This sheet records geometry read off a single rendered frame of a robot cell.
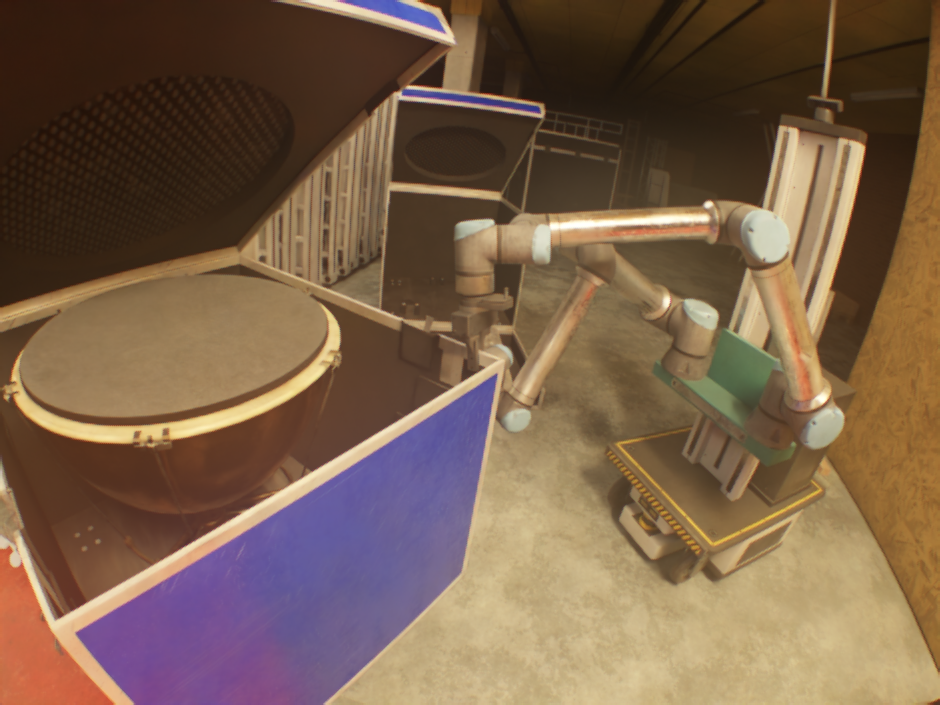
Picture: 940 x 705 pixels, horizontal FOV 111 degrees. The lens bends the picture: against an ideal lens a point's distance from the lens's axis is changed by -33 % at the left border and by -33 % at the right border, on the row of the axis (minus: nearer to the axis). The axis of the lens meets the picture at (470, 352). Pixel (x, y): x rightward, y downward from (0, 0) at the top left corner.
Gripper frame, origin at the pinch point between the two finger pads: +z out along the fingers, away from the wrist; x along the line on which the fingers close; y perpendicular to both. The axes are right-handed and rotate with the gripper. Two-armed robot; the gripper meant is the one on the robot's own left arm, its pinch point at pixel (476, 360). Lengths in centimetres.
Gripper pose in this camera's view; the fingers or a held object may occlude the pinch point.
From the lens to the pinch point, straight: 119.2
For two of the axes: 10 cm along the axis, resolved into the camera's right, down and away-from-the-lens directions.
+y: -8.3, -1.8, 5.3
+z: 0.2, 9.4, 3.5
